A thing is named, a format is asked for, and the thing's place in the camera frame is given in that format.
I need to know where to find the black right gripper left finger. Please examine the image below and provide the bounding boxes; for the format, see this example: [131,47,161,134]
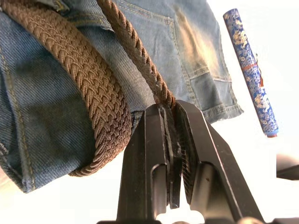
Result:
[116,104,168,222]

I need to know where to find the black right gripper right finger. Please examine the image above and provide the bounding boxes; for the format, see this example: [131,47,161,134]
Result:
[175,99,266,224]

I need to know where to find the brown braided belt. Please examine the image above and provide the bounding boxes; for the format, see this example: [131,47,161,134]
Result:
[0,0,183,210]

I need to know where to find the blue denim shorts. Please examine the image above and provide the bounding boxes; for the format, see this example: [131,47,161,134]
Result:
[0,0,244,194]

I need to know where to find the dark object at edge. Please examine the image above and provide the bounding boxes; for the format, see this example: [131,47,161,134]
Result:
[276,153,299,181]

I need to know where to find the blue patterned scroll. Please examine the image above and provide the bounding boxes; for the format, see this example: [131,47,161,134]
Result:
[223,8,279,138]

